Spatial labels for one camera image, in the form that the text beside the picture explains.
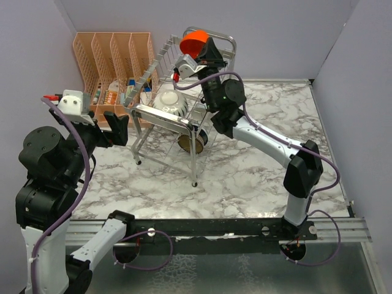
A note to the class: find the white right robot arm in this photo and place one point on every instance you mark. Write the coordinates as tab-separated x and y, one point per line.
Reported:
302	161

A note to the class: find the black aluminium frame rail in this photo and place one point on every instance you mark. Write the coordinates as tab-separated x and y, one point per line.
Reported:
213	236

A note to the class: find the small green white tube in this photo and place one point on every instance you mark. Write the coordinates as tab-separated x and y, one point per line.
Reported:
96	97

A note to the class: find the peach plastic file organizer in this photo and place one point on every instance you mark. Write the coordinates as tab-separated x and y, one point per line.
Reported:
104	57

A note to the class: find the red bowl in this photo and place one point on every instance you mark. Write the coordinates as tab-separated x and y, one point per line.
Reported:
193	43

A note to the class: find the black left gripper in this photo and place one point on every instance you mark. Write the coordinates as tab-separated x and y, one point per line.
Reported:
119	125

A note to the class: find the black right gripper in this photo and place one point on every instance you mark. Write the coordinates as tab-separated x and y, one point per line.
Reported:
211	59

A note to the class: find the orange white packet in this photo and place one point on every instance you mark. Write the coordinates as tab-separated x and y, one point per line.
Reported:
111	93

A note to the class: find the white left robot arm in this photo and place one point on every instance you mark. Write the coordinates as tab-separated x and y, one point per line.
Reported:
43	209

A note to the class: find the cream bottle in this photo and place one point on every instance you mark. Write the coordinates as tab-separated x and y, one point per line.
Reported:
146	95

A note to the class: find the white blue tube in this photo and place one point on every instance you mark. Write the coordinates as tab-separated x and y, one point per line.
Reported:
130	87

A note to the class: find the beige speckled bowl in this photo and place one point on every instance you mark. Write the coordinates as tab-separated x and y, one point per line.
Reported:
172	102

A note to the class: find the steel wire dish rack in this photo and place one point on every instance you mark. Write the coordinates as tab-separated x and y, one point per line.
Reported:
173	127

